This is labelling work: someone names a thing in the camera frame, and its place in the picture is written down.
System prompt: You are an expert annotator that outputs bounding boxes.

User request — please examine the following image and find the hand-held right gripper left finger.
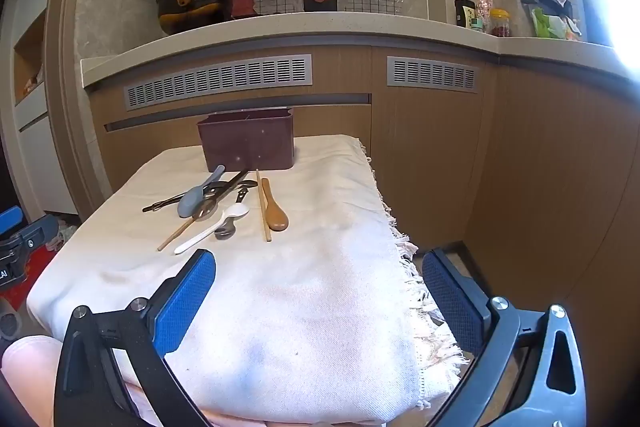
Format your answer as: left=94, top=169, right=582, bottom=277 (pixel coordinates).
left=54, top=249, right=217, bottom=427

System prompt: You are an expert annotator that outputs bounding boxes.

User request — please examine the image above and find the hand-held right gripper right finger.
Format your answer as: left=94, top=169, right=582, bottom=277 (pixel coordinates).
left=422, top=248, right=587, bottom=427

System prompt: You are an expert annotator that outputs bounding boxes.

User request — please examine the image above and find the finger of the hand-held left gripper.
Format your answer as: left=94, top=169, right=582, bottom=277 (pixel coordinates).
left=14, top=214, right=59, bottom=254
left=0, top=206, right=24, bottom=235

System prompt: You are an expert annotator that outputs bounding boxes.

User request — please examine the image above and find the wooden chopstick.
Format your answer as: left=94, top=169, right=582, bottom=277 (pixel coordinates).
left=157, top=216, right=199, bottom=252
left=255, top=169, right=272, bottom=243

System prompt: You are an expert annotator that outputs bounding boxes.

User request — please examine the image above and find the metal spoon with cutout handle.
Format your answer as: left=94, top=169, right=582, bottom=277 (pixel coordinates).
left=215, top=187, right=252, bottom=240

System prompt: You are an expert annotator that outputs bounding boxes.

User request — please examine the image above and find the black-handled metal utensil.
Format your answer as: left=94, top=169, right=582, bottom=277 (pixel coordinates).
left=202, top=171, right=251, bottom=202
left=142, top=192, right=188, bottom=214

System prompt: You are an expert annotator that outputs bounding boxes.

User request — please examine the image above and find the white plastic spoon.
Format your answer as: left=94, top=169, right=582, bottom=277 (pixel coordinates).
left=174, top=204, right=250, bottom=255

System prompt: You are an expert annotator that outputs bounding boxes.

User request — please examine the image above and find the wooden spoon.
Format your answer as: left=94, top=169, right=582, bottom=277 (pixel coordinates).
left=260, top=178, right=290, bottom=231

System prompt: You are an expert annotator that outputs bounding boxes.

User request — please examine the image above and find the maroon plastic utensil holder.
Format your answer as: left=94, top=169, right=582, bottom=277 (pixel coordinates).
left=196, top=108, right=296, bottom=172

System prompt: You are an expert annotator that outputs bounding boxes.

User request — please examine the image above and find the person's pink clothing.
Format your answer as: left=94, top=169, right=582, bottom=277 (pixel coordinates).
left=0, top=334, right=66, bottom=427

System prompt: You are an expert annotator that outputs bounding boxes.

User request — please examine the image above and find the white shelf unit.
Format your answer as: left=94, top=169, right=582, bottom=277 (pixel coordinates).
left=11, top=7, right=63, bottom=218

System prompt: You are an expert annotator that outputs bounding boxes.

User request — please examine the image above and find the white fringed cloth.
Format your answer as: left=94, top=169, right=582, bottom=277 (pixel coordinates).
left=26, top=134, right=471, bottom=423

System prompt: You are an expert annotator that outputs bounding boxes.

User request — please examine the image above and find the wooden kitchen cabinet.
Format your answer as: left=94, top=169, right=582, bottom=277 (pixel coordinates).
left=85, top=44, right=640, bottom=408

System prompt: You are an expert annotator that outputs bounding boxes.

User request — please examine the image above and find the long grey vent grille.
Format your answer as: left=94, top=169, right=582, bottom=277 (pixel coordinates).
left=124, top=54, right=313, bottom=111

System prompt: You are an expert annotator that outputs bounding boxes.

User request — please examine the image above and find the short grey vent grille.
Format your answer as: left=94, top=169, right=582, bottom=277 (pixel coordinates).
left=386, top=56, right=478, bottom=90

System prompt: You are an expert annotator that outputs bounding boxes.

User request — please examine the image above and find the jar with yellow lid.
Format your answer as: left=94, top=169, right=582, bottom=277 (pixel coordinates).
left=490, top=9, right=512, bottom=38

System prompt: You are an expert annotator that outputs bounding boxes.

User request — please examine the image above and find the dark sauce bottle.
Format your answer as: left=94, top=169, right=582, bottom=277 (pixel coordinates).
left=454, top=0, right=476, bottom=28

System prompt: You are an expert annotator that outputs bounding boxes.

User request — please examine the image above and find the green packet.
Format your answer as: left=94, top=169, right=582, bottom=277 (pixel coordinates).
left=531, top=8, right=566, bottom=38

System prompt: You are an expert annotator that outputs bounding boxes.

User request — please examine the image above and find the speckled white countertop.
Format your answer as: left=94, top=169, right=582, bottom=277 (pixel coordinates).
left=81, top=9, right=640, bottom=92

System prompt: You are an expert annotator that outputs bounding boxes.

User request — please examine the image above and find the black pot with yellow handle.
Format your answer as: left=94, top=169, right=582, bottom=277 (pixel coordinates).
left=156, top=0, right=233, bottom=35

